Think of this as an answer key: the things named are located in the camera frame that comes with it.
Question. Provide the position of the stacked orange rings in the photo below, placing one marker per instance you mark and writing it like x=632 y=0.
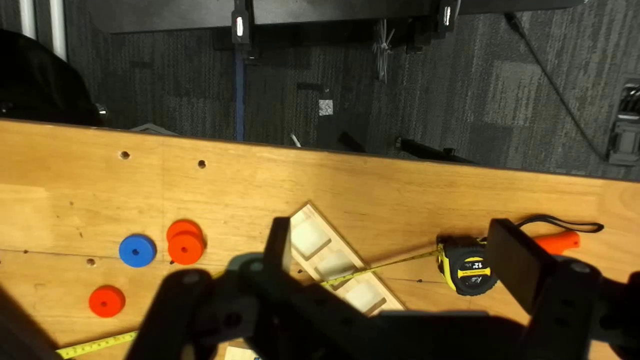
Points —
x=184 y=240

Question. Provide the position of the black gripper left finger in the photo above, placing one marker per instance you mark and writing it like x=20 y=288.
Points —
x=276 y=244

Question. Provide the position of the yellow measuring tape blade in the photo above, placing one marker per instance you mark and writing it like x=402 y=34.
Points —
x=373 y=267

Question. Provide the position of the orange handled T wrench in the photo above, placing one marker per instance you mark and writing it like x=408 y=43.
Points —
x=559 y=242

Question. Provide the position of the black yellow tape measure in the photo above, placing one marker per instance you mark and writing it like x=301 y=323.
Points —
x=463 y=265

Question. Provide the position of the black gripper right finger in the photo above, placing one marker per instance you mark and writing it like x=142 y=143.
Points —
x=520 y=265

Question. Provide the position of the orange black floor tool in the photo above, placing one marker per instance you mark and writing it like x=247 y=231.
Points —
x=243 y=22

